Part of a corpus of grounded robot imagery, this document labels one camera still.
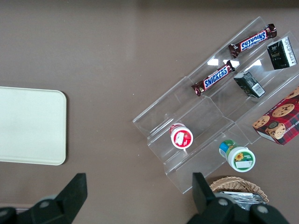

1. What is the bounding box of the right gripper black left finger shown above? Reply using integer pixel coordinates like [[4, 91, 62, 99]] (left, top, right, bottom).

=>
[[0, 173, 88, 224]]

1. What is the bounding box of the red tartan cookie box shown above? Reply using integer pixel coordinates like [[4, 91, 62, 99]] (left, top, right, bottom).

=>
[[252, 85, 299, 146]]

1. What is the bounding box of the green lid yogurt cup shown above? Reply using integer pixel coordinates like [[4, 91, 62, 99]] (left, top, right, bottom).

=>
[[219, 139, 256, 173]]

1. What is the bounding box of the aluminium foil container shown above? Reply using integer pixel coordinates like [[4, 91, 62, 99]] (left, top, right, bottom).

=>
[[214, 190, 267, 210]]

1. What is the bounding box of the beige rectangular serving tray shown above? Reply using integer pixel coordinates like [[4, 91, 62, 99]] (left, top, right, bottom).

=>
[[0, 86, 67, 166]]

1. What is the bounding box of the light wicker basket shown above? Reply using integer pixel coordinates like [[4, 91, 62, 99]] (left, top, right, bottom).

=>
[[208, 176, 270, 205]]

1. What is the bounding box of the small dark green box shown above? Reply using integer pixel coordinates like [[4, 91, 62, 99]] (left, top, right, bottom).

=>
[[233, 71, 266, 98], [266, 37, 298, 70]]

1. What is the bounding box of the clear acrylic stepped display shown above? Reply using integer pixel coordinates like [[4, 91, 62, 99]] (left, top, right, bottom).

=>
[[132, 16, 299, 195]]

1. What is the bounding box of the red lid yogurt cup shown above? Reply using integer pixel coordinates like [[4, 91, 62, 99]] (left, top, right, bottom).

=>
[[170, 123, 194, 149]]

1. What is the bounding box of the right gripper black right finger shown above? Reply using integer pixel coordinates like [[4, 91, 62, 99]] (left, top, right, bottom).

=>
[[186, 172, 289, 224]]

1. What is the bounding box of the Snickers chocolate bar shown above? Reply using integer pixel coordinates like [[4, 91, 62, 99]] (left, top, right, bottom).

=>
[[191, 60, 236, 97], [228, 23, 278, 59]]

